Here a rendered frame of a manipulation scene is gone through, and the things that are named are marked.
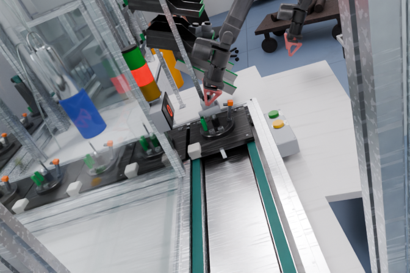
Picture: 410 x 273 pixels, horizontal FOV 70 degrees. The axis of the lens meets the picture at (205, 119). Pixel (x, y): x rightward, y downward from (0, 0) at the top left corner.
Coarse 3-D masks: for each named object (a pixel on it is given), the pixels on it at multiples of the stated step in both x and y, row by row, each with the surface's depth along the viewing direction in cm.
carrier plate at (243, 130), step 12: (240, 108) 121; (240, 120) 114; (192, 132) 119; (240, 132) 107; (252, 132) 105; (204, 144) 109; (216, 144) 106; (228, 144) 104; (240, 144) 104; (204, 156) 106
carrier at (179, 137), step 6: (180, 126) 127; (186, 126) 125; (168, 132) 126; (174, 132) 124; (180, 132) 123; (186, 132) 121; (174, 138) 120; (180, 138) 119; (186, 138) 117; (174, 144) 116; (180, 144) 115; (186, 144) 114; (180, 150) 112; (186, 150) 111; (180, 156) 108; (186, 156) 108
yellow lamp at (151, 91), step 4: (148, 84) 82; (152, 84) 82; (156, 84) 84; (140, 88) 82; (144, 88) 82; (148, 88) 82; (152, 88) 82; (156, 88) 83; (144, 92) 83; (148, 92) 82; (152, 92) 83; (156, 92) 83; (144, 96) 84; (148, 96) 83; (152, 96) 83; (156, 96) 84; (148, 100) 84; (152, 100) 84
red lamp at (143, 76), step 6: (144, 66) 80; (132, 72) 80; (138, 72) 79; (144, 72) 80; (150, 72) 82; (138, 78) 80; (144, 78) 80; (150, 78) 82; (138, 84) 82; (144, 84) 81
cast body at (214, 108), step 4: (208, 96) 107; (200, 100) 109; (208, 100) 106; (216, 100) 110; (200, 104) 107; (204, 104) 106; (212, 104) 107; (216, 104) 108; (204, 108) 107; (208, 108) 108; (212, 108) 108; (216, 108) 108; (200, 112) 110; (204, 112) 108; (208, 112) 108; (212, 112) 108; (216, 112) 108; (200, 116) 111
